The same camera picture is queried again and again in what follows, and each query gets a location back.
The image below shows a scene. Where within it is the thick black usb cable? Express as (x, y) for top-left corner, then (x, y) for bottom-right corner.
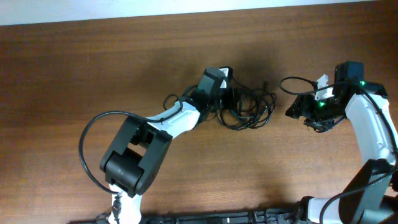
(214, 79), (277, 131)

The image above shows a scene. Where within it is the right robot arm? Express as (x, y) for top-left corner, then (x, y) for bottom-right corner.
(285, 61), (397, 223)

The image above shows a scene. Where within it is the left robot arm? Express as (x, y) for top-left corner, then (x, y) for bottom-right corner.
(99, 66), (233, 223)

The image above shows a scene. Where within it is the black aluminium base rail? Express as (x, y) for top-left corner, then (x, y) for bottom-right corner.
(68, 205), (314, 224)

